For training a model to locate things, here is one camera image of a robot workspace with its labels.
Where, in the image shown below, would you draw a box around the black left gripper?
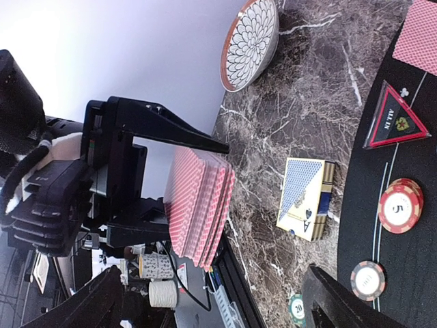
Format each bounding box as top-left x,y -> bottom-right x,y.
1,98 -> 170,257

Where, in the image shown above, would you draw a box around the red 5 chips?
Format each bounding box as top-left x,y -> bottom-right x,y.
378,178 -> 424,234

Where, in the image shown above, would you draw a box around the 100 chips mat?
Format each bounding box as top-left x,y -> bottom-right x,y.
350,260 -> 386,302

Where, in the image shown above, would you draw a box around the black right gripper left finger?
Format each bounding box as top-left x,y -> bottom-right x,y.
24,266 -> 124,328

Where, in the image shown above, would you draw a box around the dealt card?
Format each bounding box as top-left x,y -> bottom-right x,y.
392,0 -> 436,76

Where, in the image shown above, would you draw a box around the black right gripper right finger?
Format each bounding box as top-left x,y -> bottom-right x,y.
302,264 -> 402,328

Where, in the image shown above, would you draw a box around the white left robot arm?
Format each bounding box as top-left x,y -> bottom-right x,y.
1,50 -> 229,257

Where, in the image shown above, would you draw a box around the white cable duct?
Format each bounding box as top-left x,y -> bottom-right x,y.
212,285 -> 245,328

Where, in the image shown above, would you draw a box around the round black poker mat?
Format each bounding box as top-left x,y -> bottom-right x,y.
337,47 -> 436,327

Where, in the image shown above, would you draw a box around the white string spool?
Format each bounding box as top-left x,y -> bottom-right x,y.
148,280 -> 178,308

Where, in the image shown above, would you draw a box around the green chip stack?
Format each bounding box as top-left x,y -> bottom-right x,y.
288,294 -> 305,325

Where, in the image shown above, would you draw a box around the red back card deck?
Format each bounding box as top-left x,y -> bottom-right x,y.
163,147 -> 235,271

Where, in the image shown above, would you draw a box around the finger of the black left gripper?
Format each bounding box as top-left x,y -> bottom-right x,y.
112,97 -> 229,154

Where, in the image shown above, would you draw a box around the yellow card box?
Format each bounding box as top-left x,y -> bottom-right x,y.
276,157 -> 335,242

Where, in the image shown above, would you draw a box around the triangular all in marker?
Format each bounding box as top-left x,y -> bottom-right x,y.
363,80 -> 432,149

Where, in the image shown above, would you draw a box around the black front table rail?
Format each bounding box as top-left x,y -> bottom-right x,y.
213,234 -> 266,328

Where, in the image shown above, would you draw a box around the floral ceramic plate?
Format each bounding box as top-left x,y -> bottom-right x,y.
221,0 -> 279,92

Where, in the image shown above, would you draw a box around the patterned mug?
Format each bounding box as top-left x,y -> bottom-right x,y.
139,253 -> 174,279

